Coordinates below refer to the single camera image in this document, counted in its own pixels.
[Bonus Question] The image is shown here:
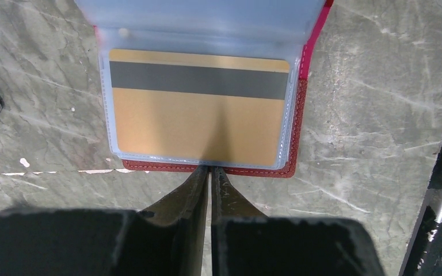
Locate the red leather card holder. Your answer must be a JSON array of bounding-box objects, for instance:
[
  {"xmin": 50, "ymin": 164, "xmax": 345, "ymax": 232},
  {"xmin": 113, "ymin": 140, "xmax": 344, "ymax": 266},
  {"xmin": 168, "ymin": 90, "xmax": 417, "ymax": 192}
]
[{"xmin": 77, "ymin": 1, "xmax": 333, "ymax": 178}]

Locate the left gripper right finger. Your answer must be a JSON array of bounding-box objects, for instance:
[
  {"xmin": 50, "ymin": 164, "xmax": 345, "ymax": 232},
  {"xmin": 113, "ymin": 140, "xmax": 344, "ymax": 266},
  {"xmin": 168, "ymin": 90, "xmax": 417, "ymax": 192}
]
[{"xmin": 211, "ymin": 167, "xmax": 384, "ymax": 275}]

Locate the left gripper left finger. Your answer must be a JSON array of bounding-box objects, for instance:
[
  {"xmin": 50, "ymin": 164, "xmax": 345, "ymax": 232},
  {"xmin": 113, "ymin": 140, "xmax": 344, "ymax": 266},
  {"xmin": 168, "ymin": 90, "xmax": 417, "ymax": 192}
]
[{"xmin": 0, "ymin": 166, "xmax": 209, "ymax": 275}]

